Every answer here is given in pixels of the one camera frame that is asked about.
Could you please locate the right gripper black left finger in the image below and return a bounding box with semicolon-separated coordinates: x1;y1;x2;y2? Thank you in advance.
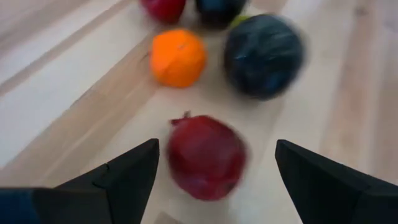
32;138;160;224

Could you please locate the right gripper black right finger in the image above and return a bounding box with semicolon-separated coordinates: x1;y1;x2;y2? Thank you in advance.
274;139;398;224

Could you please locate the dark red fruit with stem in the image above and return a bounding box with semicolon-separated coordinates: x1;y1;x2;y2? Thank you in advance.
166;111;248;202

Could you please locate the small orange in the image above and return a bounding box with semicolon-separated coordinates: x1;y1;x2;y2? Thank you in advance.
149;28;208;89

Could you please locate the dark fruit with green calyx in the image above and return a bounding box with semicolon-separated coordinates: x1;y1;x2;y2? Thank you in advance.
223;12;307;101

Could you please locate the bright red round fruit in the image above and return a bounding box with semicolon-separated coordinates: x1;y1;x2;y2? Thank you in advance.
139;0;187;24

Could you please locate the black round fruit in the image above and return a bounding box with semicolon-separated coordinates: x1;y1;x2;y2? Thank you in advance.
195;0;248;29

